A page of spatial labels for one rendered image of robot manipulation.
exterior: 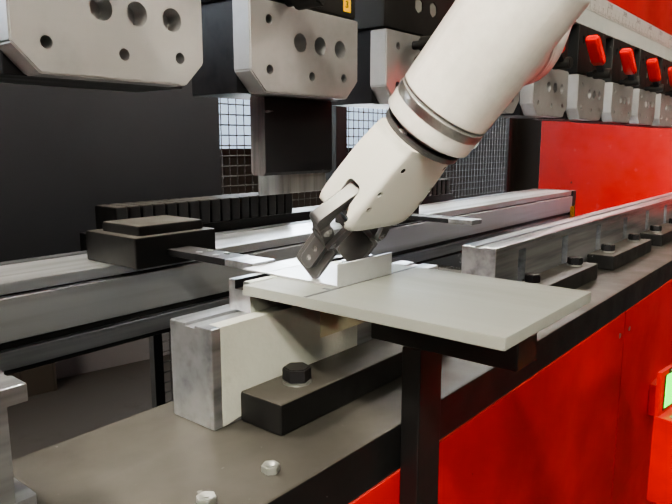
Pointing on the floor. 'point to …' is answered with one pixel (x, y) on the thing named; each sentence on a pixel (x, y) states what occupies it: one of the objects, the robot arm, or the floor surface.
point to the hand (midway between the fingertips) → (336, 252)
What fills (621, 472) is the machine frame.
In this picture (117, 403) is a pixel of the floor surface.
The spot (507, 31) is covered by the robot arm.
